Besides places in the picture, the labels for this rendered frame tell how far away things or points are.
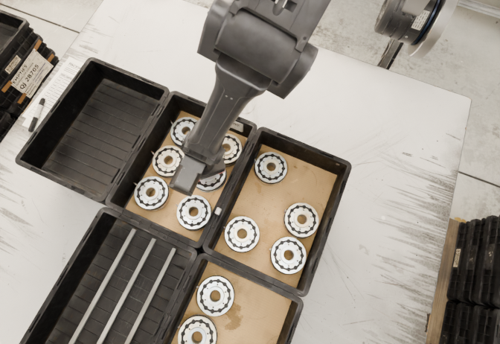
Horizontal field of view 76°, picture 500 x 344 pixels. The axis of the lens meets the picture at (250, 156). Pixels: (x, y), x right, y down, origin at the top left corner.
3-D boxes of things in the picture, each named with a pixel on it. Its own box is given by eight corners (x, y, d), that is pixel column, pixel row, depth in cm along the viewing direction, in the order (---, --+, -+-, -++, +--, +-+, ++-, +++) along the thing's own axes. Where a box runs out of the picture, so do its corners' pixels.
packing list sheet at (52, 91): (65, 55, 130) (65, 54, 130) (115, 74, 128) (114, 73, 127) (17, 123, 120) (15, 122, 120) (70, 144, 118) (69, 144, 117)
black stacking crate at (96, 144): (105, 76, 115) (90, 56, 104) (178, 106, 111) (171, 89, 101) (38, 173, 103) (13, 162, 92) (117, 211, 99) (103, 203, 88)
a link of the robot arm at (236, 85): (325, 33, 32) (228, -24, 30) (307, 78, 30) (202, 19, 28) (227, 149, 71) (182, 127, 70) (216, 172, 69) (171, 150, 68)
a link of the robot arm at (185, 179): (227, 147, 67) (189, 128, 65) (204, 197, 63) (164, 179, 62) (217, 157, 78) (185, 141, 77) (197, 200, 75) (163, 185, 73)
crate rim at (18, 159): (92, 59, 106) (89, 55, 104) (172, 92, 102) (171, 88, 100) (17, 164, 94) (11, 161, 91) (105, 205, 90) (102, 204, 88)
